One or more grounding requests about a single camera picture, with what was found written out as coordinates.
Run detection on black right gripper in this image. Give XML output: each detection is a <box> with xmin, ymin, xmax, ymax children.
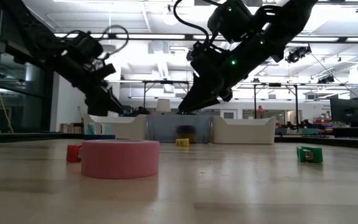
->
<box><xmin>177</xmin><ymin>42</ymin><xmax>251</xmax><ymax>114</ymax></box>

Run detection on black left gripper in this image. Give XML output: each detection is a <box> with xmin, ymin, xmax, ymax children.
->
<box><xmin>72</xmin><ymin>63</ymin><xmax>125</xmax><ymax>116</ymax></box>

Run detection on pink tape roll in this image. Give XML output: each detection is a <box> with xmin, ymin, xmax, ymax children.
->
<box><xmin>80</xmin><ymin>139</ymin><xmax>161</xmax><ymax>180</ymax></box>

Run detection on green mini stapler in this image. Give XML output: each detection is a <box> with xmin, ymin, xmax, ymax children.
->
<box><xmin>296</xmin><ymin>145</ymin><xmax>324</xmax><ymax>164</ymax></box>

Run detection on red mini stapler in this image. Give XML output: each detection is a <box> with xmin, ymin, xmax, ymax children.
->
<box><xmin>66</xmin><ymin>144</ymin><xmax>83</xmax><ymax>164</ymax></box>

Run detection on white plastic bin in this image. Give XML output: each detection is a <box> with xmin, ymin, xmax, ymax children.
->
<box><xmin>83</xmin><ymin>113</ymin><xmax>150</xmax><ymax>141</ymax></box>
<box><xmin>211</xmin><ymin>116</ymin><xmax>278</xmax><ymax>145</ymax></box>

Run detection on white bucket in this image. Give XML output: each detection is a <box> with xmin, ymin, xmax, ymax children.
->
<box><xmin>155</xmin><ymin>98</ymin><xmax>172</xmax><ymax>113</ymax></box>

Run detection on grey translucent plastic bin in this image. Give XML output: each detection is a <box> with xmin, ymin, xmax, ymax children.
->
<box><xmin>146</xmin><ymin>114</ymin><xmax>214</xmax><ymax>144</ymax></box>

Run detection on wooden blocks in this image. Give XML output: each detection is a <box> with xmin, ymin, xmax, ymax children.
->
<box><xmin>59</xmin><ymin>123</ymin><xmax>85</xmax><ymax>134</ymax></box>

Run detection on black monitor on desk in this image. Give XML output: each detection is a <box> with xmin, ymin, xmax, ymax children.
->
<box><xmin>330</xmin><ymin>98</ymin><xmax>358</xmax><ymax>124</ymax></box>

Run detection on black background table frame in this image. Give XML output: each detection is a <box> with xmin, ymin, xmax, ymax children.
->
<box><xmin>252</xmin><ymin>82</ymin><xmax>301</xmax><ymax>121</ymax></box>
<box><xmin>141</xmin><ymin>80</ymin><xmax>191</xmax><ymax>110</ymax></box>

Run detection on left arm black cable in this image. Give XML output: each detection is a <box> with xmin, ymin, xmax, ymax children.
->
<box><xmin>99</xmin><ymin>24</ymin><xmax>130</xmax><ymax>60</ymax></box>

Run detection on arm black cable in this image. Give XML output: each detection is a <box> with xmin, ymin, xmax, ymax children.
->
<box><xmin>172</xmin><ymin>0</ymin><xmax>212</xmax><ymax>44</ymax></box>
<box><xmin>99</xmin><ymin>24</ymin><xmax>130</xmax><ymax>60</ymax></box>

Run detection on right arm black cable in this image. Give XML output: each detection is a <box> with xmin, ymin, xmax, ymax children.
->
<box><xmin>172</xmin><ymin>0</ymin><xmax>212</xmax><ymax>44</ymax></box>

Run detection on black ceiling-mounted camera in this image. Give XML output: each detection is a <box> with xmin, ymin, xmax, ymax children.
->
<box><xmin>285</xmin><ymin>45</ymin><xmax>312</xmax><ymax>64</ymax></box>

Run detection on black aluminium table frame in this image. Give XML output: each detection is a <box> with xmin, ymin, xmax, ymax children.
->
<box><xmin>0</xmin><ymin>133</ymin><xmax>358</xmax><ymax>150</ymax></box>

